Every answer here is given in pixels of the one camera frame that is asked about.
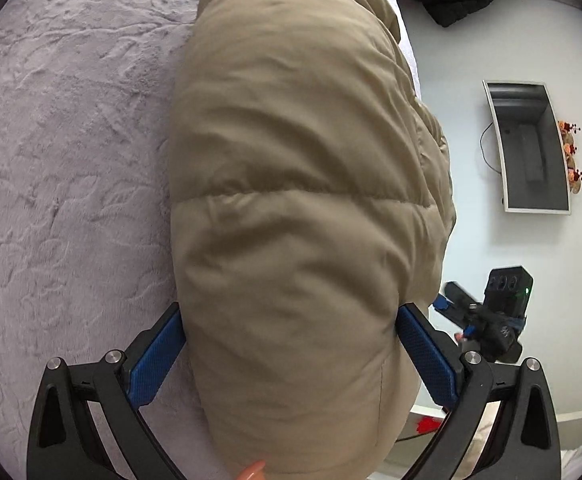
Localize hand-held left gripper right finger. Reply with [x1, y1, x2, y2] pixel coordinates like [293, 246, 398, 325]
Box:
[395, 303, 562, 480]

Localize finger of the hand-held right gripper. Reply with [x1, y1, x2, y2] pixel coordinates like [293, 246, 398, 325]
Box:
[433, 281, 482, 328]

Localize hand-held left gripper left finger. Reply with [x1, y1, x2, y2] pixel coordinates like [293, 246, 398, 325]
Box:
[26, 301, 188, 480]

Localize tan puffer jacket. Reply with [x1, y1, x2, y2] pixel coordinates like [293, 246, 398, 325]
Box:
[163, 0, 458, 480]

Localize person's left hand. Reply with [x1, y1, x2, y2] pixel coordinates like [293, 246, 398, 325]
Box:
[235, 459, 268, 480]

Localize orange artificial flowers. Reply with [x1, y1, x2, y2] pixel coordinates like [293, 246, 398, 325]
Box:
[557, 120, 582, 195]

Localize lavender textured bed blanket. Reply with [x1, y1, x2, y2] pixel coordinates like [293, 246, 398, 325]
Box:
[0, 0, 422, 480]

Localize thin black cable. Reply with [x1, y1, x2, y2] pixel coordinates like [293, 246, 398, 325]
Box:
[480, 121, 506, 177]

